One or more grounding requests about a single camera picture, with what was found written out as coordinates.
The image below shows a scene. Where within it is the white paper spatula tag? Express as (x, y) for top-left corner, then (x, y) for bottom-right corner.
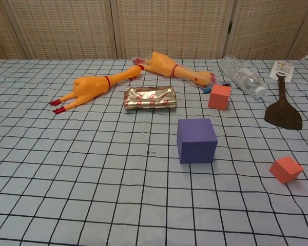
(269, 60), (296, 83)

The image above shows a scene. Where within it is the dark wooden spatula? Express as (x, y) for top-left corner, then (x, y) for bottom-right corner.
(264, 72), (303, 130)

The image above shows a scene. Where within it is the larger orange foam cube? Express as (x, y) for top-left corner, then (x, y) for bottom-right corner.
(207, 84), (232, 111)

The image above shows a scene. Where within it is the plastic-wrapped yellow rubber chicken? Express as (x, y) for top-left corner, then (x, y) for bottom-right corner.
(132, 51), (217, 89)

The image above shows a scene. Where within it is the gold foil packet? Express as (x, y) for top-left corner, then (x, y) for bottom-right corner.
(123, 86), (177, 112)

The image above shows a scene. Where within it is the bare yellow rubber chicken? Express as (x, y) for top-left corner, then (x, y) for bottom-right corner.
(49, 65), (144, 115)

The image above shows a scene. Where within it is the woven folding screen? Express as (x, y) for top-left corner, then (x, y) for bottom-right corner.
(0, 0), (308, 61)

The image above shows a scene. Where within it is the small blue snack packet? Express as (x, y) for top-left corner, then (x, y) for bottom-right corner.
(201, 81), (233, 95)

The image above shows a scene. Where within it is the small orange foam cube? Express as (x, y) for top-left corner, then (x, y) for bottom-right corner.
(268, 155), (304, 185)

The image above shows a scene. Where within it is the large purple foam cube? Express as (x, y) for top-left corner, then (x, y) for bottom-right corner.
(177, 118), (218, 165)

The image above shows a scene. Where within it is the clear plastic water bottle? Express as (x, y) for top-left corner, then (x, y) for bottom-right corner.
(219, 55), (267, 99)

